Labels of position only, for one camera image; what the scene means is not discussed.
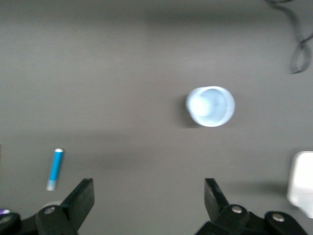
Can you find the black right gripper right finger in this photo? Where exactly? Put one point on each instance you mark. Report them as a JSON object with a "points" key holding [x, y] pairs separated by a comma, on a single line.
{"points": [[220, 213]]}

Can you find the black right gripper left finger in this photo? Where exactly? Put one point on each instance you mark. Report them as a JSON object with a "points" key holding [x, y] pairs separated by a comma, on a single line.
{"points": [[73, 208]]}

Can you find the blue marker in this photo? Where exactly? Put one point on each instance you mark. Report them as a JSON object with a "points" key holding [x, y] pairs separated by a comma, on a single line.
{"points": [[55, 169]]}

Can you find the purple marker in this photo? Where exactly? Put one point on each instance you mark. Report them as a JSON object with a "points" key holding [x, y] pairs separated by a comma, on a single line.
{"points": [[4, 211]]}

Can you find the white box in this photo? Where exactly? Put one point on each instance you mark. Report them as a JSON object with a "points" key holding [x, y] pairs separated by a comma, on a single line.
{"points": [[302, 183]]}

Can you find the translucent blue cup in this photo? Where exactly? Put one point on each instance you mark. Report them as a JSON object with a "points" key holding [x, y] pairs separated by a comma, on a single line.
{"points": [[210, 106]]}

